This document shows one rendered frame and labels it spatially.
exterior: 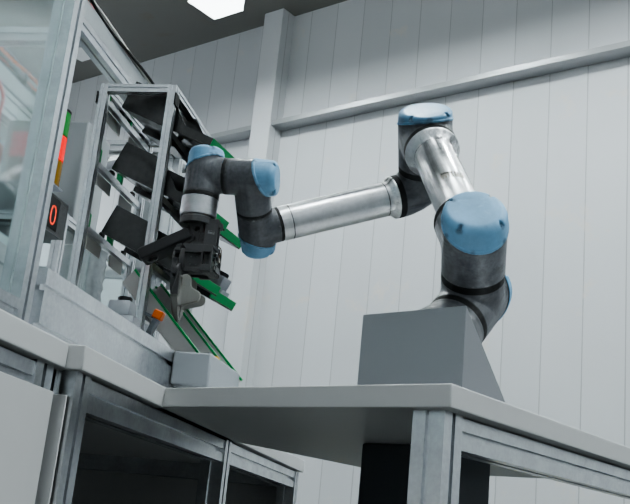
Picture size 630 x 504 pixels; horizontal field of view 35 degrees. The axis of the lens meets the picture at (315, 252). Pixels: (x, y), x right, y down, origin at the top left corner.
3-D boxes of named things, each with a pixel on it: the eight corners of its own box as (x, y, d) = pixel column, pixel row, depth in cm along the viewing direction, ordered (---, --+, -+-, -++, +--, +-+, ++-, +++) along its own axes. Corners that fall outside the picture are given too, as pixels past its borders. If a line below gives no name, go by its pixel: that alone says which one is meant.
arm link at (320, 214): (436, 194, 229) (233, 242, 217) (437, 152, 223) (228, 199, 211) (459, 218, 220) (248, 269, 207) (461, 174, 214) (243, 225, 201)
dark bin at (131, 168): (224, 231, 236) (239, 204, 237) (200, 213, 224) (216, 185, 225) (138, 187, 248) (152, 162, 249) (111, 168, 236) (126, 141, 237)
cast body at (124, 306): (139, 334, 199) (144, 301, 201) (131, 330, 195) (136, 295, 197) (99, 332, 201) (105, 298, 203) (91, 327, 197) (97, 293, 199)
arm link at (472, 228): (514, 291, 177) (445, 153, 223) (519, 220, 169) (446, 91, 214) (447, 299, 176) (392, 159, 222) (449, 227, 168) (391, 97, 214)
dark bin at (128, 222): (216, 296, 232) (231, 269, 232) (191, 281, 220) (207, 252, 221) (128, 248, 244) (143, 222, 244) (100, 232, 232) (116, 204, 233)
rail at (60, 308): (218, 432, 206) (225, 380, 209) (34, 345, 122) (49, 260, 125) (193, 430, 207) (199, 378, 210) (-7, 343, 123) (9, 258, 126)
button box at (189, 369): (236, 404, 192) (240, 373, 193) (207, 387, 172) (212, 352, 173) (201, 402, 193) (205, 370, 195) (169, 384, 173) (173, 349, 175)
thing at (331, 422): (690, 485, 185) (690, 469, 185) (450, 407, 117) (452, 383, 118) (377, 470, 227) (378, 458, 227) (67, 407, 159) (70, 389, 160)
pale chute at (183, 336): (213, 382, 226) (227, 368, 226) (187, 371, 214) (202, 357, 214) (148, 296, 238) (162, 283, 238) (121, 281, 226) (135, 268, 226)
